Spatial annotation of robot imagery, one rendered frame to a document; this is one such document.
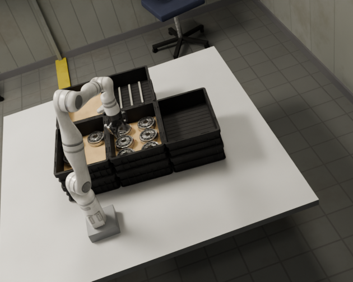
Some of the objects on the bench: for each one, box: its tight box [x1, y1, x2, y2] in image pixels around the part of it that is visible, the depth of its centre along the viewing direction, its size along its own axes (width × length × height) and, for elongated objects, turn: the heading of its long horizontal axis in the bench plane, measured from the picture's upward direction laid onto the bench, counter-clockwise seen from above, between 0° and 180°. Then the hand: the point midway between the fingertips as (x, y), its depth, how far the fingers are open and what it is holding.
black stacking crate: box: [167, 138, 226, 172], centre depth 269 cm, size 40×30×12 cm
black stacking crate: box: [62, 168, 120, 201], centre depth 270 cm, size 40×30×12 cm
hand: (121, 131), depth 247 cm, fingers open, 5 cm apart
